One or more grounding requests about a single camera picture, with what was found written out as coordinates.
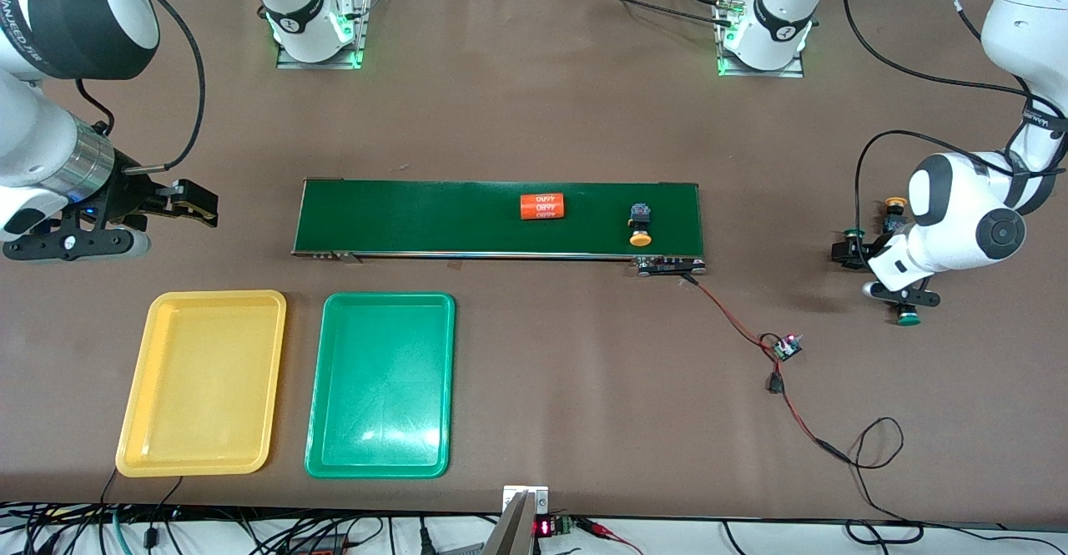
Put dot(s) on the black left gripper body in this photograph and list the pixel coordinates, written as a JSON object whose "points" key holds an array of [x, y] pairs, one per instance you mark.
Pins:
{"points": [[878, 248]]}

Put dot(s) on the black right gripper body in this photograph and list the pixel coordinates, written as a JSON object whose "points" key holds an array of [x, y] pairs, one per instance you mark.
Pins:
{"points": [[127, 194]]}

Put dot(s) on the green mushroom push button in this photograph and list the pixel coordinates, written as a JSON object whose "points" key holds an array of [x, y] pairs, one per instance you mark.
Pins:
{"points": [[853, 233], [908, 318]]}

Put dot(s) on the yellow mushroom push button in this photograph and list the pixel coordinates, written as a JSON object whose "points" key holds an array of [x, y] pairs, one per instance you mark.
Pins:
{"points": [[895, 203], [641, 225]]}

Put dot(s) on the orange cylinder with 4680 print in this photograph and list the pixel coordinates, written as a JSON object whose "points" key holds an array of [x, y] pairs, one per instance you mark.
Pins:
{"points": [[542, 206]]}

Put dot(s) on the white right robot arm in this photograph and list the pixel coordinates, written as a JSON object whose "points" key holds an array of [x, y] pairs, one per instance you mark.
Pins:
{"points": [[33, 138]]}

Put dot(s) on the small controller circuit board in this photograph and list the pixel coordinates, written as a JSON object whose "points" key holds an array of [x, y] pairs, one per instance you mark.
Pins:
{"points": [[785, 348]]}

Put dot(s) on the yellow plastic tray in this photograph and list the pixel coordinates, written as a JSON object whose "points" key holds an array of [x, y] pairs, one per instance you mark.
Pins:
{"points": [[200, 384]]}

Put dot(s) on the green conveyor belt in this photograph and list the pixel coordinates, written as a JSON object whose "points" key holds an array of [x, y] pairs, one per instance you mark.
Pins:
{"points": [[417, 217]]}

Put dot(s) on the green plastic tray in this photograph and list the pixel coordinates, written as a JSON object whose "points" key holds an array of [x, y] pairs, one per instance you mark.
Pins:
{"points": [[380, 384]]}

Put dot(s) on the small red digit display board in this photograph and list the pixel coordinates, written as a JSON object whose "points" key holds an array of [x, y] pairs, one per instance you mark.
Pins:
{"points": [[552, 527]]}

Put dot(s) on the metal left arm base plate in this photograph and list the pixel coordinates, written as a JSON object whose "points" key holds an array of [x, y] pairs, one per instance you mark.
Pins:
{"points": [[763, 73]]}

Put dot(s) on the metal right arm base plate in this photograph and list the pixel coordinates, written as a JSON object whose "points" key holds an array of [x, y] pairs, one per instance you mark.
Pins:
{"points": [[365, 17]]}

